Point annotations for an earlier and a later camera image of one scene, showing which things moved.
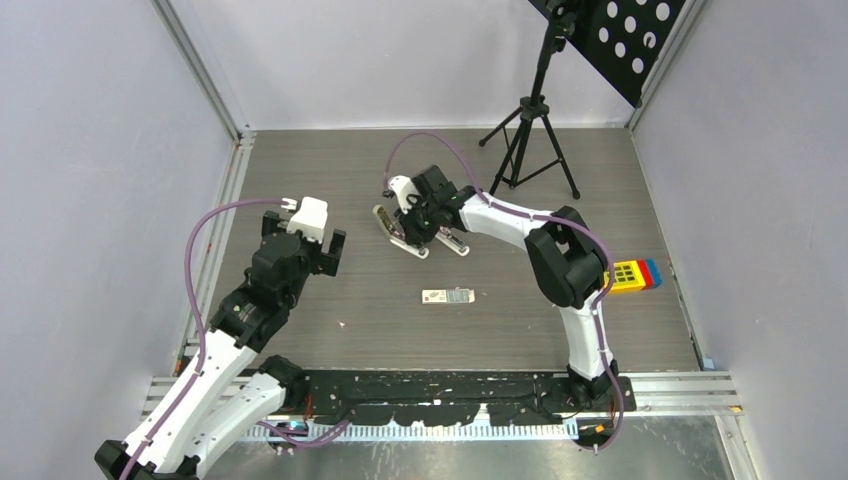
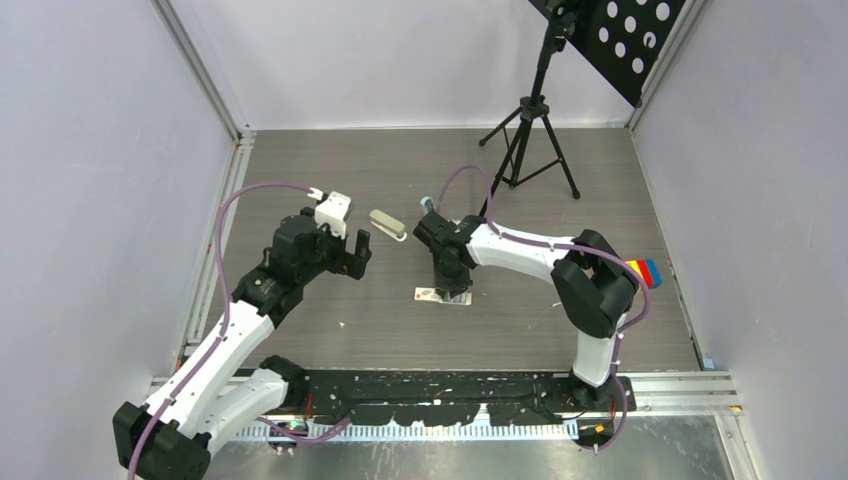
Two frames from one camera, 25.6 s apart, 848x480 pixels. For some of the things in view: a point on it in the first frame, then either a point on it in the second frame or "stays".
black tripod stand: [533, 150] stays
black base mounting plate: [428, 398] stays
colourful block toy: [634, 275] stays
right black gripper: [415, 236] to [444, 284]
